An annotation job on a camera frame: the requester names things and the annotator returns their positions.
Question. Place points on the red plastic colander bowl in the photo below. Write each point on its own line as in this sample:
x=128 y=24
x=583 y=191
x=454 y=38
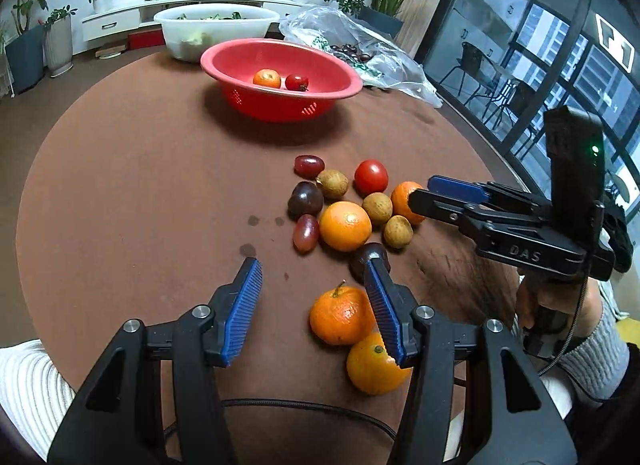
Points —
x=280 y=105

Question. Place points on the brown longan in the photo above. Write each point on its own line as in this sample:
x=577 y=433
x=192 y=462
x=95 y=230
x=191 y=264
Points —
x=377 y=208
x=332 y=184
x=398 y=231

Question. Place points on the plant in tall grey pot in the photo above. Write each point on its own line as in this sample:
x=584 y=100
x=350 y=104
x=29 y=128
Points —
x=59 y=42

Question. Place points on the clear plastic bag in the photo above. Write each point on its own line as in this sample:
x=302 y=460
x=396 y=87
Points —
x=400 y=70

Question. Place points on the white plastic basin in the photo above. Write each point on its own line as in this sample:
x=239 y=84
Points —
x=220 y=32

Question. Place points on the small red tomato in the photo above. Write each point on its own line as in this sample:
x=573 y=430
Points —
x=296 y=82

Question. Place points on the person's right forearm grey sleeve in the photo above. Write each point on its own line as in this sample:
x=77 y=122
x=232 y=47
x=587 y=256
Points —
x=600 y=360

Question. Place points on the green white printed packet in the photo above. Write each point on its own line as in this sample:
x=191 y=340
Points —
x=367 y=74

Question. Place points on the pile of dark cherries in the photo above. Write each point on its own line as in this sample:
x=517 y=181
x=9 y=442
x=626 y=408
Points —
x=350 y=51

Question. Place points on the orange tomato in bowl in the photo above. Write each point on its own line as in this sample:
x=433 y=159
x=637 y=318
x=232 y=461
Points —
x=267 y=78

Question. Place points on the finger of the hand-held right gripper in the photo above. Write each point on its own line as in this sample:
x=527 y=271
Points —
x=455 y=187
x=440 y=207

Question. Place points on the red box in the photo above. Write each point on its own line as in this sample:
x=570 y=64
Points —
x=145 y=40

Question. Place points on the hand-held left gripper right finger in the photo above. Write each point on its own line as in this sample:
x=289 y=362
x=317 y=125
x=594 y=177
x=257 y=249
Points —
x=382 y=305

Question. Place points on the green vegetables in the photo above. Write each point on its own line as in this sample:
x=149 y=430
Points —
x=220 y=17

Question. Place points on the wooden floor items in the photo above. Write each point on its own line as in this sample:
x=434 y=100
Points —
x=111 y=51

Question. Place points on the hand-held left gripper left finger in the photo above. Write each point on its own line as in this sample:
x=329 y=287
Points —
x=245 y=305

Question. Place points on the tall plant in blue pot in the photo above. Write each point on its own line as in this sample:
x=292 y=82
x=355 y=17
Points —
x=25 y=57

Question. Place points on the white knit garment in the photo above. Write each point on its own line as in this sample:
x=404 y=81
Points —
x=30 y=395

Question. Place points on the person's right hand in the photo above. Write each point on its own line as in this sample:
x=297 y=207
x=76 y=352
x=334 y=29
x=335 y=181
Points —
x=555 y=297

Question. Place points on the red grape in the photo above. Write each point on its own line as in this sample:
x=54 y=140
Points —
x=308 y=166
x=305 y=232

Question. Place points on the black framed glass door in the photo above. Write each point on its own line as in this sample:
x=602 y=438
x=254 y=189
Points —
x=550 y=45

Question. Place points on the black metal chair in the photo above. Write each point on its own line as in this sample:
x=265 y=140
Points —
x=470 y=62
x=520 y=100

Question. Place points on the orange with stem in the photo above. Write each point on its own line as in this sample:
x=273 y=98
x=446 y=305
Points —
x=340 y=317

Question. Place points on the white television cabinet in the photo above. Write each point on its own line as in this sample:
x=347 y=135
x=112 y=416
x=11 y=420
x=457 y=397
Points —
x=115 y=20

